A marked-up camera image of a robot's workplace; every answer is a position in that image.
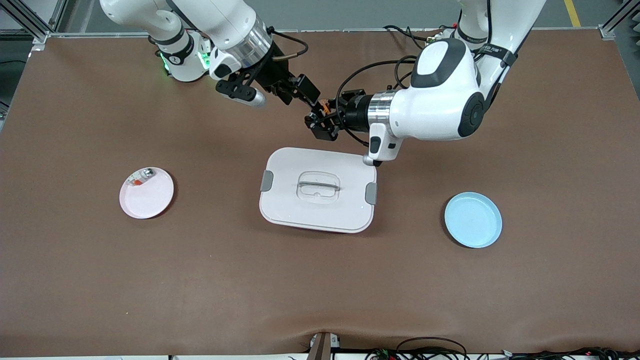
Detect black cable bundle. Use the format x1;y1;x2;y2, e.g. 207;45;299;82
500;346;640;360

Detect aluminium table edge rail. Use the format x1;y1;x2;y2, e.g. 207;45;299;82
47;27;603;39

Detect aluminium frame post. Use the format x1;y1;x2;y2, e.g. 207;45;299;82
599;0;640;42
0;0;68;51

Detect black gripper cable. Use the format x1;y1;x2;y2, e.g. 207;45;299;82
335;54;420;149
266;26;310;62

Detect small white orange component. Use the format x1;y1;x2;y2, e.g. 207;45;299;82
128;169;157;187

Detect white lidded box grey clips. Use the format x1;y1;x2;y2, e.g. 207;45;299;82
259;146;378;234

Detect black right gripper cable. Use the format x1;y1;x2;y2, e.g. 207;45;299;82
266;26;310;62

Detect pink round plate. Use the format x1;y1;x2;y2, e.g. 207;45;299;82
119;167;175;220

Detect black arm base cable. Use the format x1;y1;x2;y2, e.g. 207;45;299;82
383;24;427;51

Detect black cable loop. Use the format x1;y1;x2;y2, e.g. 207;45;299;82
395;337;469;360

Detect light blue round plate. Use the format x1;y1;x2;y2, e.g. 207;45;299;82
444;192;503;249

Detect table edge mounting bracket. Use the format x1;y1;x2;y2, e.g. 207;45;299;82
306;331;342;360

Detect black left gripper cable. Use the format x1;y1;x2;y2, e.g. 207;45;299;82
335;54;420;149

